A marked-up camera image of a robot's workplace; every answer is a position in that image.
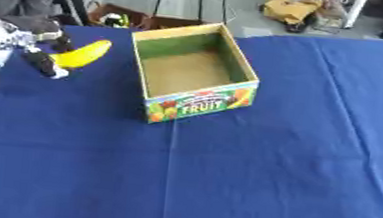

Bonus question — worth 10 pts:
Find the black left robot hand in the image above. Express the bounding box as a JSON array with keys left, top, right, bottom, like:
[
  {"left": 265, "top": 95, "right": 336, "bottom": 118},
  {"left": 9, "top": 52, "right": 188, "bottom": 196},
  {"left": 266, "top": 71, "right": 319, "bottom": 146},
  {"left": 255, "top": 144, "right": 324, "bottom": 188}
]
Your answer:
[{"left": 0, "top": 14, "right": 79, "bottom": 81}]

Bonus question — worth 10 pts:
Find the yellow toy banana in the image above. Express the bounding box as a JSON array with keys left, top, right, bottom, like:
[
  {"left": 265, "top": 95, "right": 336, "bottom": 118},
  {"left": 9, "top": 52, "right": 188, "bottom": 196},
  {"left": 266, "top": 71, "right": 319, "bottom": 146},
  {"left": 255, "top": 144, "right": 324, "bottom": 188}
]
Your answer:
[{"left": 46, "top": 34, "right": 116, "bottom": 74}]

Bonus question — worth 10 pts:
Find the tan cardboard box green inside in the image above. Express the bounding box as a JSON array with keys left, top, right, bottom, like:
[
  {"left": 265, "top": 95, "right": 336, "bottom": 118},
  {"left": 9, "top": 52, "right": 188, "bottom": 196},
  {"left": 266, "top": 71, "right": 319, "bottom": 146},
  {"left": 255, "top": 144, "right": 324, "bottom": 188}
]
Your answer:
[{"left": 121, "top": 13, "right": 267, "bottom": 134}]

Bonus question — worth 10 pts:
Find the brown bag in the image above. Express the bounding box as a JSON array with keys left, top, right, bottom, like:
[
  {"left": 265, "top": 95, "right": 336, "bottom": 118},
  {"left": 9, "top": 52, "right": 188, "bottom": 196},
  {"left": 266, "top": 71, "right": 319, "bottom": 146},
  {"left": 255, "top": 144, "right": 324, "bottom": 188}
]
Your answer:
[{"left": 85, "top": 1, "right": 208, "bottom": 38}]

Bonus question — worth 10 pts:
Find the yellow bag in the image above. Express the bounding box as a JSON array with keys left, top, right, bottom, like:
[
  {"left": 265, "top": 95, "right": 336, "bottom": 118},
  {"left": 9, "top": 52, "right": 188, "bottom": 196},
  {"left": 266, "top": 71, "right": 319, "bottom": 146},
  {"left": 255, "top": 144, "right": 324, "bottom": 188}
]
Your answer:
[{"left": 257, "top": 0, "right": 326, "bottom": 29}]

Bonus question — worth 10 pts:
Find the black tripod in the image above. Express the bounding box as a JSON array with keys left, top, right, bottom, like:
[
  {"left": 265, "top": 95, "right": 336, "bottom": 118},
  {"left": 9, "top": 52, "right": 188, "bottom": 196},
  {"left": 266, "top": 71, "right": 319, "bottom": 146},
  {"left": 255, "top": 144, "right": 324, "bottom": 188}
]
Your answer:
[{"left": 149, "top": 0, "right": 232, "bottom": 27}]

